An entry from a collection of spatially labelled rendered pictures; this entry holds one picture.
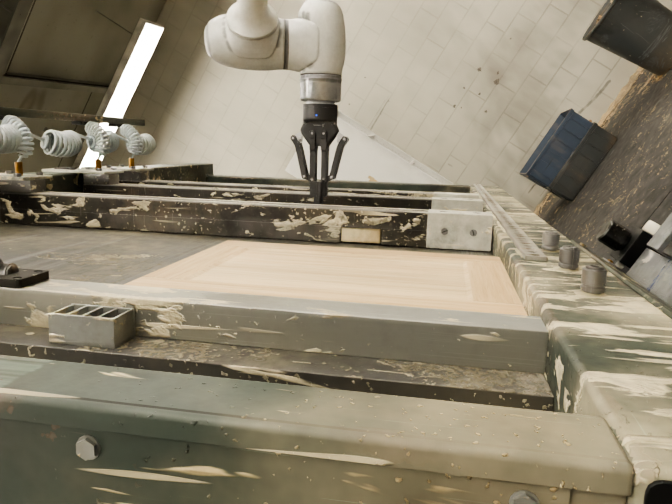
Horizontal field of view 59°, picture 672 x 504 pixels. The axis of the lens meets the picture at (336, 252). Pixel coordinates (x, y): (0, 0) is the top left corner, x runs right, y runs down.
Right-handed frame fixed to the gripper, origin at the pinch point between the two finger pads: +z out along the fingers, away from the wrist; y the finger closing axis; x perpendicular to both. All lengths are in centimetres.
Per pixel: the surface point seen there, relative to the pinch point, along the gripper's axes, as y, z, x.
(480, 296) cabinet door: -33, 7, 56
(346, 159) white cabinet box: 53, -2, -333
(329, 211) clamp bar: -5.1, 1.8, 12.4
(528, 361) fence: -37, 8, 76
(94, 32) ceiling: 296, -108, -382
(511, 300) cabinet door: -37, 7, 57
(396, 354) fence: -25, 8, 76
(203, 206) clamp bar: 21.9, 1.9, 12.6
